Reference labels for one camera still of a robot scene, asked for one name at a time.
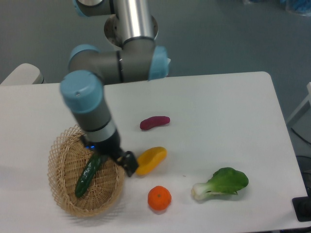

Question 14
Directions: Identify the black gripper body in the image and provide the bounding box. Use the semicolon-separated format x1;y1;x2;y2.
80;130;138;177

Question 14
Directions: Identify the green cucumber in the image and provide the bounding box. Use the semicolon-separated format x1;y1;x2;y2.
75;153;102;198

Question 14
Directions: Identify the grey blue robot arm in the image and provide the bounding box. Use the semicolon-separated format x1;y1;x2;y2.
60;0;169;176

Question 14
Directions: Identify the woven wicker basket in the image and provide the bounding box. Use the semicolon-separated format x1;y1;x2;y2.
48;125;125;217

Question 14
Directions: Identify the yellow mango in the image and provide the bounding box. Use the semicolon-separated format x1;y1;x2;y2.
136;147;167;176

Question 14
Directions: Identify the purple sweet potato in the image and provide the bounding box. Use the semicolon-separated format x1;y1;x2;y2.
139;116;171;131

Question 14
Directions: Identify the orange tangerine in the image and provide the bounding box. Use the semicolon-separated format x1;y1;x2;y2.
147;186;172;211

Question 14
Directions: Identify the white chair armrest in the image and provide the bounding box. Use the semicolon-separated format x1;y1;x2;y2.
1;63;45;86

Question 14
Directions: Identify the green bok choy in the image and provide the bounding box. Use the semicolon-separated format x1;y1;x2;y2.
191;167;249;200

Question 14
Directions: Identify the white furniture at right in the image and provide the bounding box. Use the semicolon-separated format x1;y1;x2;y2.
286;83;311;127

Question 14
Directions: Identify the black device at edge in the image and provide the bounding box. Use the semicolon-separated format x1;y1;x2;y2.
292;197;311;222

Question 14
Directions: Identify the clear container with blue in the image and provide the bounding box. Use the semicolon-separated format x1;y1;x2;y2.
285;0;311;17

